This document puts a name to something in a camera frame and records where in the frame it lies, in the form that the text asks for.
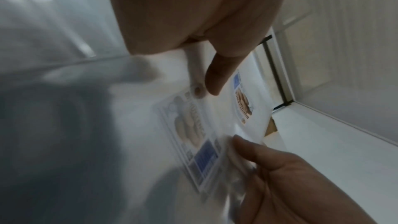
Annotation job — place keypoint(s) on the person's left hand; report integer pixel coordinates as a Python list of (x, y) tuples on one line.
[(192, 4)]

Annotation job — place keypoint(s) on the black metal frame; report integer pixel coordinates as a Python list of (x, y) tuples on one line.
[(279, 75)]

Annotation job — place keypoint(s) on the stack of clear bags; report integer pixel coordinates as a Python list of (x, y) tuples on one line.
[(140, 132)]

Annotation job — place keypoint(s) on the heap of tilted cardboard boxes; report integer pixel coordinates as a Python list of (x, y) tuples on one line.
[(271, 127)]

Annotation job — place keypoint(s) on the person's right hand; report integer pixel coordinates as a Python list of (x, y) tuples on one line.
[(292, 188)]

